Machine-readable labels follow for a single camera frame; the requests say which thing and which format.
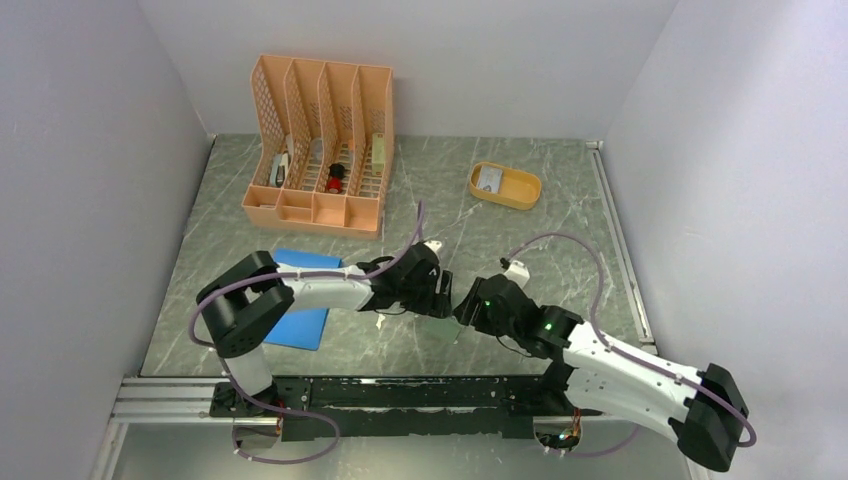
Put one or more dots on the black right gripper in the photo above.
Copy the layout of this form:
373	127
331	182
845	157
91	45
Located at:
465	310

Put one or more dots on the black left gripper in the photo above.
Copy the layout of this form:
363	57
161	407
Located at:
436	304

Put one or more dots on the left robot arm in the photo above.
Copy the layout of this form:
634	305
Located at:
243	305

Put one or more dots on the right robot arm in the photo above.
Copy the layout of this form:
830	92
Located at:
702	411

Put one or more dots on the silver VIP card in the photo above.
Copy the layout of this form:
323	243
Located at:
489	179

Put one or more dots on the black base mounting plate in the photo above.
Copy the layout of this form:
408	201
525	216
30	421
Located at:
331	406

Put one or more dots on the yellow oval tray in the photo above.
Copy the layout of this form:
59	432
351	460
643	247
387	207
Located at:
519	190

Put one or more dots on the blue notebook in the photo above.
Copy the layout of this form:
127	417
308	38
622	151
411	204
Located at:
301	329

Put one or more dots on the red black small bottle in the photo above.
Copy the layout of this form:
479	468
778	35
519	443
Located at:
336	175

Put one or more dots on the pale green eraser block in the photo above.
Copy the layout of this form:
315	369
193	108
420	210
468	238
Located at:
378	154

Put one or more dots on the orange plastic file organizer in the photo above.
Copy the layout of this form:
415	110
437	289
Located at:
322	112

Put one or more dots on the white grey utility knife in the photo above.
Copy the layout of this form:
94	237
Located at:
279	169

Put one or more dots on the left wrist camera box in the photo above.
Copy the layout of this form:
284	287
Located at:
434	245

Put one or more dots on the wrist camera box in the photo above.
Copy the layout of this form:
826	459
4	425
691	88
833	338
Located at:
434	245
515	271

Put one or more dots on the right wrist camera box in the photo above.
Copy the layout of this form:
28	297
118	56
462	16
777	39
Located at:
515	271

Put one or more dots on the aluminium table edge rail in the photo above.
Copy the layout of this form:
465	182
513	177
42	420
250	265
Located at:
643	329

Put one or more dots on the aluminium front frame rail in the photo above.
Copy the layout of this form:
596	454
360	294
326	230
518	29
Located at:
159	401

